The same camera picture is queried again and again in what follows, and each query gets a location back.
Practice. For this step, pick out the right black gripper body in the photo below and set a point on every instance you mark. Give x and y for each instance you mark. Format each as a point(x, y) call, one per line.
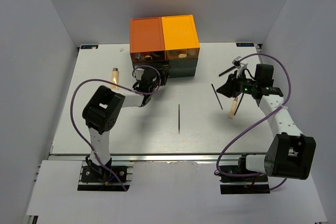
point(247, 85)

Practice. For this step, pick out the dark orange drawer box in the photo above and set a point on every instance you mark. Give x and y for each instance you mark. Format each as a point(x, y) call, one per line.
point(146, 34)

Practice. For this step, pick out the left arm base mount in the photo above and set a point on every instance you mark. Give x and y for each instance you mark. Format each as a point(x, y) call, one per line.
point(94, 177)

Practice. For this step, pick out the yellow drawer box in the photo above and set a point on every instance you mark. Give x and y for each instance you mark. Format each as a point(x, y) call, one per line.
point(179, 32)

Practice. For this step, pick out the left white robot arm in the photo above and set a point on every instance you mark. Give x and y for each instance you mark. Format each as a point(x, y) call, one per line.
point(102, 110)

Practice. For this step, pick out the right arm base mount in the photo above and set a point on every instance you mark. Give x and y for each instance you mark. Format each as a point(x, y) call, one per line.
point(229, 185)

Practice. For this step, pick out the thin black brush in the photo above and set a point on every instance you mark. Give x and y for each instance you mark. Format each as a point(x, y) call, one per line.
point(217, 96)
point(238, 105)
point(179, 119)

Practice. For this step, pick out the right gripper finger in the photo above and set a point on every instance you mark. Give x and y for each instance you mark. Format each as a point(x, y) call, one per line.
point(227, 90)
point(232, 79)

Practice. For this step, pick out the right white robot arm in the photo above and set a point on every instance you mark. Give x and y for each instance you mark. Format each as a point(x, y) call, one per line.
point(291, 153)

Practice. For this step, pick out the right beige concealer tube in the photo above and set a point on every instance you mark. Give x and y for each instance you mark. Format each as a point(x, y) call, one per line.
point(233, 108)

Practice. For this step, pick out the dark teal drawer cabinet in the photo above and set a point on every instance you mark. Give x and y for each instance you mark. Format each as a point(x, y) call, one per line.
point(176, 68)

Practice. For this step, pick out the clear yellow box drawer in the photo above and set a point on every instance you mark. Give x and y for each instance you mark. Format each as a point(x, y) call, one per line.
point(182, 54)

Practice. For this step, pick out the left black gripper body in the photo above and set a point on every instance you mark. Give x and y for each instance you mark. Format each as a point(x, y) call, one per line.
point(162, 82)

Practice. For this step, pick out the left beige concealer tube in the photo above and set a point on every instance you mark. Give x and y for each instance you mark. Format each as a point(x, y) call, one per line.
point(115, 79)

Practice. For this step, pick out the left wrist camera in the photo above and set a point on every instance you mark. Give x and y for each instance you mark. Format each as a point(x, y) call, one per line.
point(138, 73)

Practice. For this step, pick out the black fan brush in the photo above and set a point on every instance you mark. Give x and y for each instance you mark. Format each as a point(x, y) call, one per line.
point(227, 71)

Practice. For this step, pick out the beige concealer tube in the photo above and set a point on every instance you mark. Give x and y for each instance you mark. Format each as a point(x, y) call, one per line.
point(115, 79)
point(233, 108)

